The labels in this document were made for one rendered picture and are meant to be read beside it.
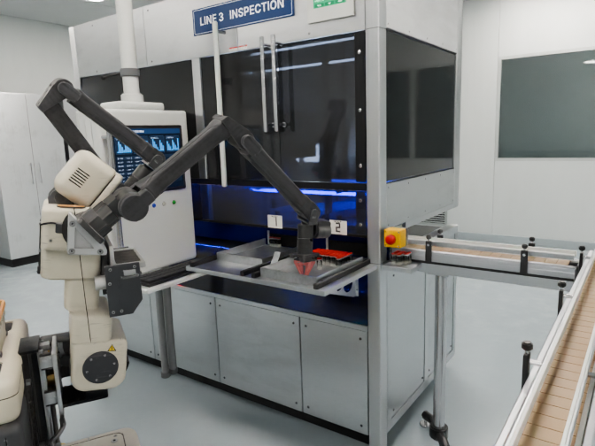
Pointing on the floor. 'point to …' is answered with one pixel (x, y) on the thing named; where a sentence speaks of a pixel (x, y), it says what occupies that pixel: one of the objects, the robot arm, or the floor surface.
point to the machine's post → (376, 217)
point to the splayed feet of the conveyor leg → (435, 429)
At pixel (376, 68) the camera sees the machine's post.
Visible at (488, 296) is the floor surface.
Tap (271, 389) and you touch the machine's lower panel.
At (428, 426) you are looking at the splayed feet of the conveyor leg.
